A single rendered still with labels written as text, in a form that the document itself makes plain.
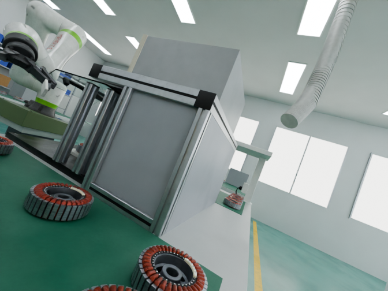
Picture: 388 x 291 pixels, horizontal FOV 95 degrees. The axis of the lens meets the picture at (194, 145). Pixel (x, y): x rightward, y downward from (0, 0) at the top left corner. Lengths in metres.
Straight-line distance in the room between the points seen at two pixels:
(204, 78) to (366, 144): 5.63
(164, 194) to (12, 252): 0.26
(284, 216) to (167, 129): 5.13
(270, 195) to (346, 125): 2.61
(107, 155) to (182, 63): 0.39
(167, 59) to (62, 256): 0.61
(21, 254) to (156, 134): 0.32
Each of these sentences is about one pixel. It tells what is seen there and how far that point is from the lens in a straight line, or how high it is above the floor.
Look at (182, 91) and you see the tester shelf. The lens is 0.48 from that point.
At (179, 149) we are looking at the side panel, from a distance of 0.45.
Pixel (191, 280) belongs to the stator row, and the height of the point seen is 0.78.
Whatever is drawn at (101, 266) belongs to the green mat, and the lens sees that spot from 0.35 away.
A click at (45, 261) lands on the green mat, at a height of 0.75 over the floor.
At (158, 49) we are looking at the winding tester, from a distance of 0.76.
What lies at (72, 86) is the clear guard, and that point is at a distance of 0.96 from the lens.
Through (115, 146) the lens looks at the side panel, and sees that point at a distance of 0.56.
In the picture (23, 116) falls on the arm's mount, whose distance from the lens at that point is 1.40.
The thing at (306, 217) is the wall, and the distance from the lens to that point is 5.55.
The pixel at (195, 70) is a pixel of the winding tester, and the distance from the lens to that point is 0.64.
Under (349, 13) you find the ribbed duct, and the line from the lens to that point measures 2.71.
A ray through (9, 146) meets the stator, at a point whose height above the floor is 0.78.
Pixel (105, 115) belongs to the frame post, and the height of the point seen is 0.97.
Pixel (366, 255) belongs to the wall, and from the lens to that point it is 6.06.
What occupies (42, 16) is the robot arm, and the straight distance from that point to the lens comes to 1.43.
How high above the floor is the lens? 0.95
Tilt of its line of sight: 3 degrees up
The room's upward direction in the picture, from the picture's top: 22 degrees clockwise
